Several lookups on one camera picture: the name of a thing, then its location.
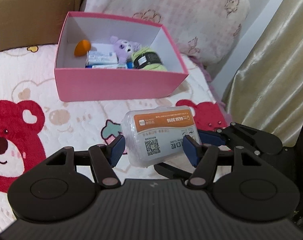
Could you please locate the blue wet wipes packet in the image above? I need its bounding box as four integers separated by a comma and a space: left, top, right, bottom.
85, 61, 134, 69

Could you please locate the pink cardboard box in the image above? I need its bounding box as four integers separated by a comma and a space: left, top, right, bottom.
54, 11, 189, 102

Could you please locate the gold satin curtain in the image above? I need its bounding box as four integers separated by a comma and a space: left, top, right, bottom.
221, 0, 303, 148

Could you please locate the orange makeup sponge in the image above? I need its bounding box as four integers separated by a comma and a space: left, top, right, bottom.
74, 39, 91, 57

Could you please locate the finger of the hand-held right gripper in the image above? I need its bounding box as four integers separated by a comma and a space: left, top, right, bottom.
197, 122, 272, 156
154, 163, 192, 181

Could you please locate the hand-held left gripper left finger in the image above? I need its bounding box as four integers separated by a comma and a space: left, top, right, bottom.
44, 134, 126, 188

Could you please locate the small white printed box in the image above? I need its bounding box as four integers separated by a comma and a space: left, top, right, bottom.
87, 51, 118, 65

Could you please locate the pink floral pillow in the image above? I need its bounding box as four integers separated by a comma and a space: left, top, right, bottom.
79, 0, 251, 68

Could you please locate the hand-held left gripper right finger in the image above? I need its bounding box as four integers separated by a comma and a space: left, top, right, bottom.
182, 135, 263, 188

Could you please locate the clear case with orange label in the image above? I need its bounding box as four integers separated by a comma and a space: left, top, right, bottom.
121, 106, 201, 168

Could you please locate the green yarn ball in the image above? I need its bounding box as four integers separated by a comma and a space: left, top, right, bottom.
131, 47, 167, 71

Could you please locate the purple plush toy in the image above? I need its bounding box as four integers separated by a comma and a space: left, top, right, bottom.
110, 36, 142, 63

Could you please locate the brown pillow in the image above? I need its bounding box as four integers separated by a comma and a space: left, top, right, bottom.
0, 0, 86, 54

